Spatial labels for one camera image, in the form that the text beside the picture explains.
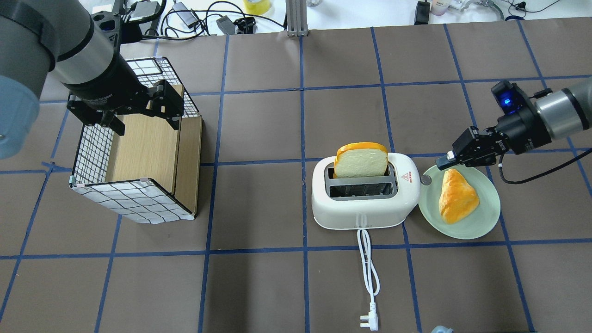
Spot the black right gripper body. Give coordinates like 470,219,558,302
451,112,551,167

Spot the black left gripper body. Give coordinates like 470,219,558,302
64,55,156,116

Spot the white two-slot toaster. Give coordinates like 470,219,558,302
311,153,420,230

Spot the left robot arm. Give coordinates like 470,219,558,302
0,0,184,159

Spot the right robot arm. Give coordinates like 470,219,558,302
436,79,592,170

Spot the toast slice in toaster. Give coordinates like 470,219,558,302
333,142,388,179

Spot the triangular bread on plate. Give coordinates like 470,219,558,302
438,169,480,225

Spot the green plate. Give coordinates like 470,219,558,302
419,165,500,240

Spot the yellow tape roll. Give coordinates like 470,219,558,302
243,0,272,16

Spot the black power adapter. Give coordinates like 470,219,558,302
413,0,431,25

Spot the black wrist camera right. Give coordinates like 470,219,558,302
491,80,529,116

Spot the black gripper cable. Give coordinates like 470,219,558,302
497,148,592,185

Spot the wire basket with wooden box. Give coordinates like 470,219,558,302
68,57,203,224

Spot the white toaster power cable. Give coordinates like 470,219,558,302
356,228,381,332

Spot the aluminium frame post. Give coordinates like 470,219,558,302
285,0,309,37

